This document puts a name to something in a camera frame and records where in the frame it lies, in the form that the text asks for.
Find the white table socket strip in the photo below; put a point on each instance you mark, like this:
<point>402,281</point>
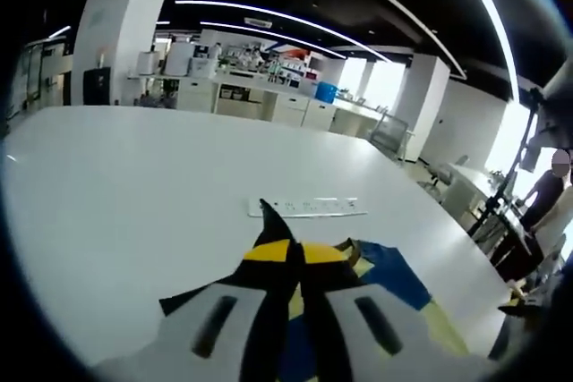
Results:
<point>322,208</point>

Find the black square cabinet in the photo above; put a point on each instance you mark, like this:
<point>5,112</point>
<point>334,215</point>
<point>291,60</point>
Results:
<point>96,86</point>

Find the white lab counter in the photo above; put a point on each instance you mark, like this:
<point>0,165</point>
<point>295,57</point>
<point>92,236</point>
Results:
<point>250,102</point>

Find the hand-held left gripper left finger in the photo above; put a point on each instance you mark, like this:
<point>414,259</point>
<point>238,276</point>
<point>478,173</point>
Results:
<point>224,310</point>

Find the blue plastic bin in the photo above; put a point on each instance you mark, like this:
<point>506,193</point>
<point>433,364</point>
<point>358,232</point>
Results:
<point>326,91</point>

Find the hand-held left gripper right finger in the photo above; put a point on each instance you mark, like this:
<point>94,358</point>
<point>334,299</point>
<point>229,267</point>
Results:
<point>358,324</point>

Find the yellow garment with dark sleeves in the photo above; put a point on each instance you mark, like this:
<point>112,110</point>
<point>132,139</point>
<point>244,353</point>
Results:
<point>398,279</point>

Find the grey mesh chair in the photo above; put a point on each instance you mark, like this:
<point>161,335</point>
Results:
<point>390,136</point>

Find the black tripod light stand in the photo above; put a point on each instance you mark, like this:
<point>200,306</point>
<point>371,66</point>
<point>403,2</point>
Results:
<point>494,201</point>

